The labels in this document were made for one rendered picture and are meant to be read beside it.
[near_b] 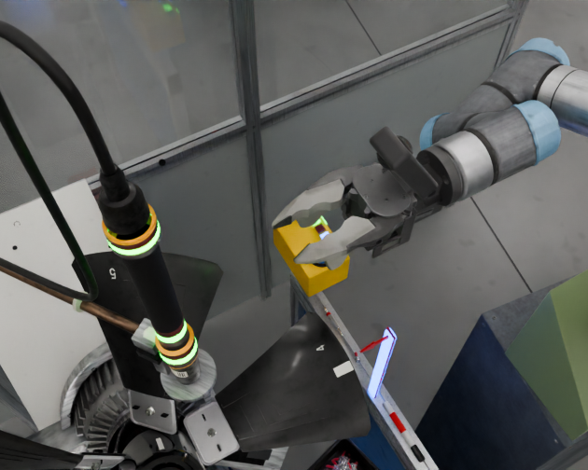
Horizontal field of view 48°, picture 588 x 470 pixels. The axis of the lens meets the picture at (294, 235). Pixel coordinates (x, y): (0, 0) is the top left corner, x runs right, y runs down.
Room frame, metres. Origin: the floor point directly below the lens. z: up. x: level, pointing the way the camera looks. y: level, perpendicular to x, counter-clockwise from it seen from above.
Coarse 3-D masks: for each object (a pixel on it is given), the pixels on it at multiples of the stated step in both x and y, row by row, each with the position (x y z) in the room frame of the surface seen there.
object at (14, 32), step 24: (0, 24) 0.31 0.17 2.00; (24, 48) 0.30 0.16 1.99; (48, 72) 0.29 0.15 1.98; (0, 96) 0.33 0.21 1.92; (72, 96) 0.29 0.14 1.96; (0, 120) 0.32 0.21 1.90; (24, 144) 0.33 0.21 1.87; (96, 144) 0.29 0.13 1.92; (48, 192) 0.33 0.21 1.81; (72, 240) 0.33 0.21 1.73; (0, 264) 0.39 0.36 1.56; (96, 288) 0.33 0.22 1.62
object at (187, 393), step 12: (144, 324) 0.32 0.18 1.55; (144, 348) 0.29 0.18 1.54; (156, 348) 0.29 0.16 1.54; (156, 360) 0.28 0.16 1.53; (204, 360) 0.31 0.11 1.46; (168, 372) 0.29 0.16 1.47; (204, 372) 0.29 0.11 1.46; (216, 372) 0.29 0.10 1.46; (168, 384) 0.28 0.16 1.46; (180, 384) 0.28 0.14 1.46; (192, 384) 0.28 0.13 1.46; (204, 384) 0.28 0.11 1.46; (180, 396) 0.26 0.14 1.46; (192, 396) 0.26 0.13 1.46
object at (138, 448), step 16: (128, 416) 0.31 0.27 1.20; (112, 432) 0.29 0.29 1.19; (128, 432) 0.29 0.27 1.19; (144, 432) 0.28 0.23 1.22; (160, 432) 0.28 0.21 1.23; (112, 448) 0.27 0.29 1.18; (128, 448) 0.26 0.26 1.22; (144, 448) 0.25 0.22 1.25; (176, 448) 0.25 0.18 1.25; (192, 448) 0.26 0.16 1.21; (128, 464) 0.23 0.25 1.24; (144, 464) 0.22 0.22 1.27; (160, 464) 0.23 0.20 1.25; (176, 464) 0.23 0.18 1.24; (192, 464) 0.23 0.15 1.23
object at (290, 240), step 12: (276, 228) 0.75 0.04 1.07; (288, 228) 0.75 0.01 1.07; (300, 228) 0.75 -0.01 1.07; (312, 228) 0.75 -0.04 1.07; (276, 240) 0.75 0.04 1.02; (288, 240) 0.72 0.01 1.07; (300, 240) 0.72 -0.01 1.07; (312, 240) 0.72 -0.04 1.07; (288, 252) 0.70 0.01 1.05; (288, 264) 0.71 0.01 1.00; (300, 264) 0.67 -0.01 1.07; (312, 264) 0.66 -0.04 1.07; (324, 264) 0.66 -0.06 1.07; (348, 264) 0.68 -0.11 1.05; (300, 276) 0.66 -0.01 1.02; (312, 276) 0.64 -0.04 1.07; (324, 276) 0.65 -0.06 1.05; (336, 276) 0.66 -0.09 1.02; (312, 288) 0.63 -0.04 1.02; (324, 288) 0.65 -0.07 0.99
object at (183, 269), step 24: (72, 264) 0.48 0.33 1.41; (96, 264) 0.47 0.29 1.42; (120, 264) 0.47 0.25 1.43; (168, 264) 0.46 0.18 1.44; (192, 264) 0.46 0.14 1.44; (216, 264) 0.46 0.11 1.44; (120, 288) 0.44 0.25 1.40; (192, 288) 0.43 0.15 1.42; (216, 288) 0.43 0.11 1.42; (120, 312) 0.42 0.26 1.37; (144, 312) 0.41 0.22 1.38; (192, 312) 0.41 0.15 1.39; (120, 336) 0.40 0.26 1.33; (120, 360) 0.37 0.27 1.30; (144, 360) 0.36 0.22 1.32; (144, 384) 0.34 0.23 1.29
